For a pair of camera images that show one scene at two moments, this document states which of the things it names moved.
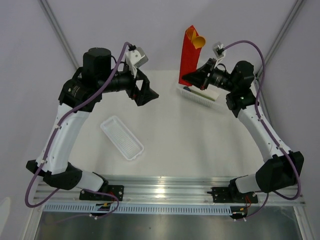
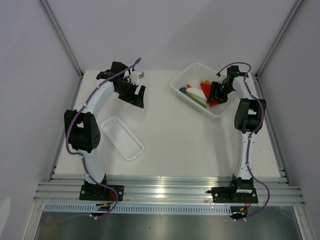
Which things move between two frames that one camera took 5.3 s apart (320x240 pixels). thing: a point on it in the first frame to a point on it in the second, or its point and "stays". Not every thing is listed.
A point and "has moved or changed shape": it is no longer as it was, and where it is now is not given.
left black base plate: [116, 190] stays
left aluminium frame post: [48, 12] stays
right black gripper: [199, 77] to [215, 93]
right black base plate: [225, 194] stays
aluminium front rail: [164, 191] stays
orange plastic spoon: [198, 41] has moved or changed shape
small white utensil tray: [131, 148] stays
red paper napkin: [190, 56] to [206, 86]
